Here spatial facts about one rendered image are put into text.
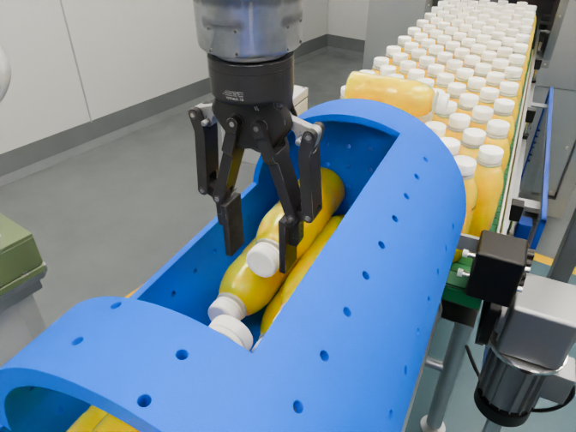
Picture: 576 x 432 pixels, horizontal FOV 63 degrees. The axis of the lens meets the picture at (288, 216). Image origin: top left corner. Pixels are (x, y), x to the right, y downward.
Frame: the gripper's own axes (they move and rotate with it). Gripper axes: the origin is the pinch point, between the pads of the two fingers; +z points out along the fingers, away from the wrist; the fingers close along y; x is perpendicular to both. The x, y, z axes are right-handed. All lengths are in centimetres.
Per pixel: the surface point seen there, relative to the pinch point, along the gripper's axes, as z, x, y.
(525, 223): 24, 54, 30
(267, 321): 11.5, -1.6, 1.3
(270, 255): 1.9, -0.5, 1.5
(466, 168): 4.7, 34.9, 17.9
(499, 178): 8.6, 41.1, 23.1
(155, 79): 86, 236, -223
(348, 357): -6.1, -16.0, 15.7
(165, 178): 113, 155, -156
